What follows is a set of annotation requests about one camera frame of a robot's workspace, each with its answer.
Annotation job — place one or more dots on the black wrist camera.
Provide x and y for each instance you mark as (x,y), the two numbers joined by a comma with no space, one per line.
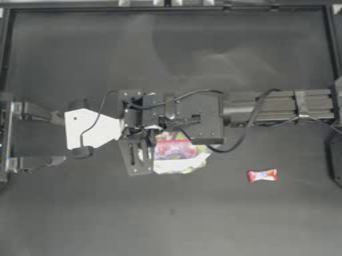
(84,152)

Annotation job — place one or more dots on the clear bag with pink zip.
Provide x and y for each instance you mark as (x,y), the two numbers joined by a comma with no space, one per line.
(178,150)

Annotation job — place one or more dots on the red white candy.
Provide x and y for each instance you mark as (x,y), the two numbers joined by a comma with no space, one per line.
(263,175)

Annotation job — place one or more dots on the black table frame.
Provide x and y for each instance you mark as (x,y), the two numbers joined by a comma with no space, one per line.
(89,6)

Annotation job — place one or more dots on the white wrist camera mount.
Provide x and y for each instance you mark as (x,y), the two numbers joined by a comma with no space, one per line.
(76,126)

